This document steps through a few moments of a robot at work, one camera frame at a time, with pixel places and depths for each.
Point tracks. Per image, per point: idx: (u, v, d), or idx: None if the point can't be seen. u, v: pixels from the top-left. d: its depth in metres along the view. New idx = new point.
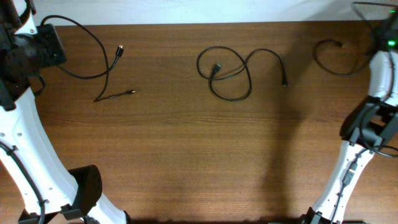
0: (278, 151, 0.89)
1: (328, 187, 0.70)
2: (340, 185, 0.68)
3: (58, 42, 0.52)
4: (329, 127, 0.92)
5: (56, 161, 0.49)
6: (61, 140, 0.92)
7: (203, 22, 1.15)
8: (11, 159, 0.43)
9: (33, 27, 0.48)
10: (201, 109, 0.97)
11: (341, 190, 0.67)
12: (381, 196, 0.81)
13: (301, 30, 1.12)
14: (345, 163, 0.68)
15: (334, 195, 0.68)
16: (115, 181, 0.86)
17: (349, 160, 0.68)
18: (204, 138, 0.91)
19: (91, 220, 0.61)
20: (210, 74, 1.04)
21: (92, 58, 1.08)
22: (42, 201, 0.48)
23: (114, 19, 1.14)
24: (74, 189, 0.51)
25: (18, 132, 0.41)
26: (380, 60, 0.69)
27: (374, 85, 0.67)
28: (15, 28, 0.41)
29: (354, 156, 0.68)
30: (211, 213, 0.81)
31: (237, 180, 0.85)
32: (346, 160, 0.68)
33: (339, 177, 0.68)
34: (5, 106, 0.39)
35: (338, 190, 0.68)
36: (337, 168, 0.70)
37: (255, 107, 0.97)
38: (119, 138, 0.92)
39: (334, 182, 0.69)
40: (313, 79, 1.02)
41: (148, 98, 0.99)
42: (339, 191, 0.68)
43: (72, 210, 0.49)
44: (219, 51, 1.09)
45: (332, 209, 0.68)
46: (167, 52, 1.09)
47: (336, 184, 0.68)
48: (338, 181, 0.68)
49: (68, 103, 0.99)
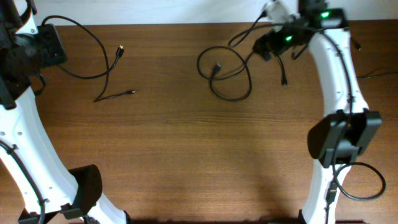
0: (277, 151, 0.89)
1: (313, 203, 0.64)
2: (324, 201, 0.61)
3: (58, 41, 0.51)
4: None
5: (56, 160, 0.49)
6: (62, 140, 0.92)
7: (204, 22, 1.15)
8: (11, 158, 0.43)
9: (35, 28, 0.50)
10: (201, 109, 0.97)
11: (326, 205, 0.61)
12: (381, 196, 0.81)
13: None
14: (324, 183, 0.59)
15: (322, 210, 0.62)
16: (115, 181, 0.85)
17: (327, 180, 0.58)
18: (203, 138, 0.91)
19: (91, 220, 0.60)
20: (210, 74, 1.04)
21: (92, 58, 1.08)
22: (42, 200, 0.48)
23: (115, 18, 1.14)
24: (74, 188, 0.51)
25: (18, 131, 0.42)
26: (321, 45, 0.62)
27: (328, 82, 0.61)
28: (15, 27, 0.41)
29: (332, 175, 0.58)
30: (211, 213, 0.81)
31: (237, 180, 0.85)
32: (325, 180, 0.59)
33: (321, 195, 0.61)
34: (5, 104, 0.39)
35: (324, 204, 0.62)
36: (318, 188, 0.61)
37: (254, 107, 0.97)
38: (119, 138, 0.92)
39: (317, 199, 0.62)
40: (313, 79, 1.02)
41: (148, 98, 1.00)
42: (326, 205, 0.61)
43: (72, 210, 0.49)
44: (219, 51, 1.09)
45: (324, 219, 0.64)
46: (167, 52, 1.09)
47: (320, 201, 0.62)
48: (321, 198, 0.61)
49: (68, 102, 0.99)
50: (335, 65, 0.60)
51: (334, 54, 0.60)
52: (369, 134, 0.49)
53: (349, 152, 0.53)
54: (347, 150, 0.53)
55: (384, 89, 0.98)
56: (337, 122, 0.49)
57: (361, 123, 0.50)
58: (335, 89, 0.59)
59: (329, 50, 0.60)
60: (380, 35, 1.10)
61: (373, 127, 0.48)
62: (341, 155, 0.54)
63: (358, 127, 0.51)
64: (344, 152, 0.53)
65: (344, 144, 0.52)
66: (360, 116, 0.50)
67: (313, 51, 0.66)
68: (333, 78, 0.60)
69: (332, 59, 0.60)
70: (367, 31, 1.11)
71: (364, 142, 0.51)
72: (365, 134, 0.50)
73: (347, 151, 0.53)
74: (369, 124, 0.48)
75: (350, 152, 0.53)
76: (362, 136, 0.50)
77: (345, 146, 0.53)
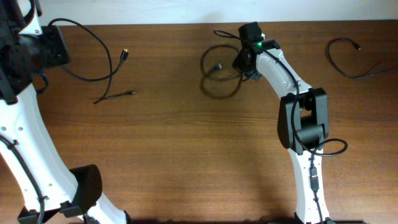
0: (278, 151, 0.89)
1: (303, 198, 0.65)
2: (312, 191, 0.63)
3: (63, 42, 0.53)
4: (330, 127, 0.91)
5: (56, 158, 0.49)
6: (62, 140, 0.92)
7: (204, 22, 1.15)
8: (11, 153, 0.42)
9: (38, 28, 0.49)
10: (201, 109, 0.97)
11: (315, 195, 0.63)
12: (380, 196, 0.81)
13: (301, 30, 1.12)
14: (305, 172, 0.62)
15: (312, 201, 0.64)
16: (115, 180, 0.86)
17: (306, 167, 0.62)
18: (203, 139, 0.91)
19: (91, 219, 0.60)
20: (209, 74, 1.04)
21: (92, 58, 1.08)
22: (42, 197, 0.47)
23: (115, 18, 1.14)
24: (74, 186, 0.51)
25: (19, 127, 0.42)
26: (261, 62, 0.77)
27: (275, 82, 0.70)
28: (18, 27, 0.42)
29: (309, 161, 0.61)
30: (211, 213, 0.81)
31: (237, 180, 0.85)
32: (304, 168, 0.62)
33: (306, 185, 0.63)
34: (7, 99, 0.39)
35: (312, 195, 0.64)
36: (300, 178, 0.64)
37: (254, 107, 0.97)
38: (119, 138, 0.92)
39: (303, 191, 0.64)
40: (313, 79, 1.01)
41: (148, 98, 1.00)
42: (314, 196, 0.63)
43: (71, 207, 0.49)
44: (219, 52, 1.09)
45: (317, 213, 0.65)
46: (167, 52, 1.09)
47: (308, 192, 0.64)
48: (308, 189, 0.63)
49: (68, 103, 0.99)
50: (276, 67, 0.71)
51: (273, 61, 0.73)
52: (321, 109, 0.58)
53: (315, 134, 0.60)
54: (313, 132, 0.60)
55: (384, 90, 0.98)
56: (293, 103, 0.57)
57: (313, 102, 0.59)
58: (282, 81, 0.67)
59: (269, 61, 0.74)
60: (380, 36, 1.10)
61: (322, 101, 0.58)
62: (310, 140, 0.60)
63: (312, 106, 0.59)
64: (311, 135, 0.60)
65: (307, 127, 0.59)
66: (310, 96, 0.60)
67: (259, 68, 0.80)
68: (277, 74, 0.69)
69: (272, 65, 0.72)
70: (367, 32, 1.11)
71: (321, 118, 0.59)
72: (319, 109, 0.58)
73: (313, 133, 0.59)
74: (318, 98, 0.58)
75: (316, 134, 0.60)
76: (318, 111, 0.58)
77: (310, 129, 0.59)
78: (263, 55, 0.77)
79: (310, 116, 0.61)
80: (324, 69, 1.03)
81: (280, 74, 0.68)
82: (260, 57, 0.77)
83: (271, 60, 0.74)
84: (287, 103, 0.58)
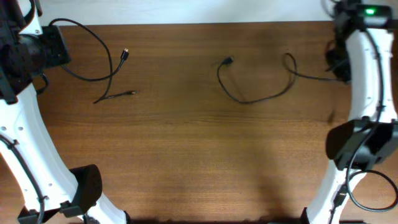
0: (278, 151, 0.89)
1: (320, 203, 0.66)
2: (331, 203, 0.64)
3: (63, 41, 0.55)
4: (330, 127, 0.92)
5: (56, 158, 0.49)
6: (62, 140, 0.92)
7: (204, 22, 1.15)
8: (11, 153, 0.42)
9: (39, 28, 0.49)
10: (201, 110, 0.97)
11: (333, 208, 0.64)
12: (381, 196, 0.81)
13: (301, 31, 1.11)
14: (334, 186, 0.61)
15: (327, 211, 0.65)
16: (115, 180, 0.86)
17: (338, 182, 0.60)
18: (203, 139, 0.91)
19: (91, 219, 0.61)
20: (214, 72, 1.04)
21: (92, 58, 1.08)
22: (42, 196, 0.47)
23: (115, 18, 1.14)
24: (74, 186, 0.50)
25: (18, 127, 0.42)
26: (360, 46, 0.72)
27: (356, 82, 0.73)
28: (18, 27, 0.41)
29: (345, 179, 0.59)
30: (211, 213, 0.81)
31: (237, 180, 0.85)
32: (336, 182, 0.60)
33: (329, 196, 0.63)
34: (7, 99, 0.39)
35: (331, 206, 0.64)
36: (327, 188, 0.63)
37: (255, 107, 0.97)
38: (118, 138, 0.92)
39: (324, 200, 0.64)
40: (313, 79, 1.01)
41: (148, 98, 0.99)
42: (333, 208, 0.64)
43: (71, 207, 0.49)
44: (219, 52, 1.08)
45: (326, 220, 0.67)
46: (167, 52, 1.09)
47: (327, 201, 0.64)
48: (328, 200, 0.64)
49: (68, 103, 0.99)
50: (372, 64, 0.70)
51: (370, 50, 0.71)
52: (390, 147, 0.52)
53: (366, 160, 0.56)
54: (365, 156, 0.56)
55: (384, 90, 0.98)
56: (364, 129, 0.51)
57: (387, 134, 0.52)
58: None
59: (367, 51, 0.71)
60: None
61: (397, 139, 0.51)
62: (357, 160, 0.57)
63: (383, 137, 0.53)
64: (363, 159, 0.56)
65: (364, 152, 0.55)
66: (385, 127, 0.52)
67: (349, 42, 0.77)
68: (372, 78, 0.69)
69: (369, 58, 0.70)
70: None
71: (384, 152, 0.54)
72: (388, 145, 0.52)
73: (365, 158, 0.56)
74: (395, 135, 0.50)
75: (368, 160, 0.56)
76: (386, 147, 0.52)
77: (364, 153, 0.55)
78: (363, 38, 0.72)
79: (374, 140, 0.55)
80: (324, 69, 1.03)
81: (372, 80, 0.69)
82: (360, 40, 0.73)
83: (370, 51, 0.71)
84: (356, 128, 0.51)
